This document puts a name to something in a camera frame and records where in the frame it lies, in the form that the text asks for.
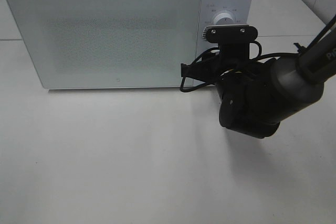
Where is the upper white power knob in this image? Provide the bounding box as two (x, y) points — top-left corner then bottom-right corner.
(213, 10), (235, 25)

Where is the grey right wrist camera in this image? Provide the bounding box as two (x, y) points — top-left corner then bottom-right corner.
(202, 25), (258, 60)

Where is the white microwave door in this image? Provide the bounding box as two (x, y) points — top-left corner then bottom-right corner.
(7, 0), (200, 89)

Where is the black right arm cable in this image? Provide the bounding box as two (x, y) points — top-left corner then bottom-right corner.
(180, 40), (302, 93)

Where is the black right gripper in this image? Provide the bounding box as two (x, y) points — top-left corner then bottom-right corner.
(180, 57), (250, 84)

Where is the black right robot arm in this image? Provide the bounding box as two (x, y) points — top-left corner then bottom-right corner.
(181, 19), (335, 138)

